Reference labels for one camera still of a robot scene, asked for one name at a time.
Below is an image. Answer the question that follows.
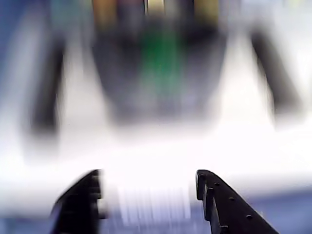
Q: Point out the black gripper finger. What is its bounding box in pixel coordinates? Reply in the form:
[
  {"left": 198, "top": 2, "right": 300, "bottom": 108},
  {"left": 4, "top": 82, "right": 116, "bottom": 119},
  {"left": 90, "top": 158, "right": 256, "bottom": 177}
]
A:
[
  {"left": 195, "top": 169, "right": 280, "bottom": 234},
  {"left": 49, "top": 169, "right": 108, "bottom": 234}
]

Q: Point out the blue wooden play kitchen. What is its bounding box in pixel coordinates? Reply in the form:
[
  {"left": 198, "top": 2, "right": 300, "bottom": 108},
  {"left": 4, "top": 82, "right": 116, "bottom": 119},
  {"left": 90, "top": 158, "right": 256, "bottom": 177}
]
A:
[{"left": 0, "top": 0, "right": 312, "bottom": 234}]

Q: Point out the gray toy sink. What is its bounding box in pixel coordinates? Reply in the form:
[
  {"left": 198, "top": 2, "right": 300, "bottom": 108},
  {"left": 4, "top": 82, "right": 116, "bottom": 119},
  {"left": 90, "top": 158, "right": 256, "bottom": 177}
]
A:
[{"left": 14, "top": 14, "right": 306, "bottom": 156}]

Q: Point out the gray plastic pot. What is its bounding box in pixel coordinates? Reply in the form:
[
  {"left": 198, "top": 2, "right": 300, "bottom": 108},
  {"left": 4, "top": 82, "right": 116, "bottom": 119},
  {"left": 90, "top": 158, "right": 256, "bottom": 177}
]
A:
[{"left": 91, "top": 21, "right": 229, "bottom": 128}]

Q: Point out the gold tap knob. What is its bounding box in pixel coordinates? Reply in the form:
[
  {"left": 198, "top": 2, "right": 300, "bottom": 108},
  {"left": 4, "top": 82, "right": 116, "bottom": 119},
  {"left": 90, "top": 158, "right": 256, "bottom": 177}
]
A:
[
  {"left": 193, "top": 0, "right": 219, "bottom": 25},
  {"left": 93, "top": 0, "right": 117, "bottom": 28}
]

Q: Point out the gold faucet spout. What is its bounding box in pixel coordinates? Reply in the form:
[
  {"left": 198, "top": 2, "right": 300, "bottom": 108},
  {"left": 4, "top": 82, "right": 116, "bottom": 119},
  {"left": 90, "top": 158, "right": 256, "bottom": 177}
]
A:
[{"left": 143, "top": 0, "right": 169, "bottom": 17}]

